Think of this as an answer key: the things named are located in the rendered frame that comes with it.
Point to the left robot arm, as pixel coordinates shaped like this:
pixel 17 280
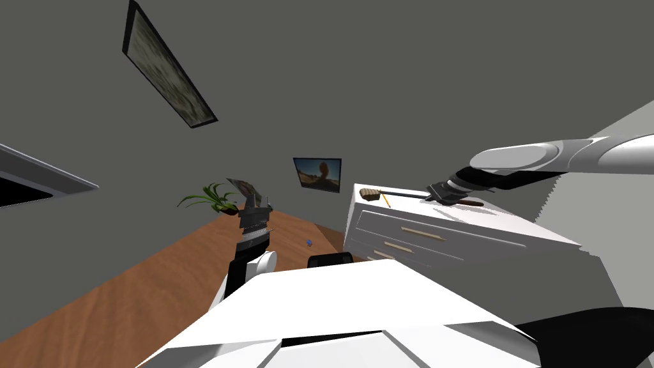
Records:
pixel 244 260

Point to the grey framed dark window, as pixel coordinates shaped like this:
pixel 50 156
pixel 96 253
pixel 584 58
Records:
pixel 30 179

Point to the large black framed picture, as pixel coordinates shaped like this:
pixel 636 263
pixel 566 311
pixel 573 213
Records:
pixel 163 71

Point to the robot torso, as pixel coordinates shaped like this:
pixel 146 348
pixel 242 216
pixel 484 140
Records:
pixel 332 306

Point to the small dark framed sunset picture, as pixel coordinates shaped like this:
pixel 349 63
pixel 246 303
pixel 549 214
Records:
pixel 318 174

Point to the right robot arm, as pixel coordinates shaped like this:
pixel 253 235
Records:
pixel 531 158

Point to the yellow pencil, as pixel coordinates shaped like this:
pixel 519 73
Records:
pixel 385 200

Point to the green potted plant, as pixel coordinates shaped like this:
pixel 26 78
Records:
pixel 212 198

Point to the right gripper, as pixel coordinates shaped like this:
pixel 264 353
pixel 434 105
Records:
pixel 443 194

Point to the small tilted photo frame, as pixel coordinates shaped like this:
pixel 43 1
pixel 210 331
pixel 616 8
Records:
pixel 244 187

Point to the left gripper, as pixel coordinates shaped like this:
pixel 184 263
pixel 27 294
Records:
pixel 254 218

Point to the white dresser with drawers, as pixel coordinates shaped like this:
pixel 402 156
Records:
pixel 460 225

